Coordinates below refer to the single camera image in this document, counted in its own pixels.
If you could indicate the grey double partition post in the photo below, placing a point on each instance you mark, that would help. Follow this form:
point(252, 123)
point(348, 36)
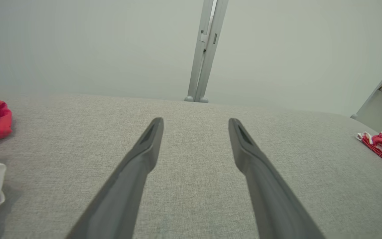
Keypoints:
point(207, 49)

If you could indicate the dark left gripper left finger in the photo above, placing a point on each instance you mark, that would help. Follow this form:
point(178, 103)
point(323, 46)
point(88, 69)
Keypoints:
point(124, 186)

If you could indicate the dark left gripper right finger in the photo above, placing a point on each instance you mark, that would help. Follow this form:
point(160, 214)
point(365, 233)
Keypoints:
point(264, 189)

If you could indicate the grey slanted partition post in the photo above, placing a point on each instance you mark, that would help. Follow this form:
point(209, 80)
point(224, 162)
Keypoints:
point(381, 83)

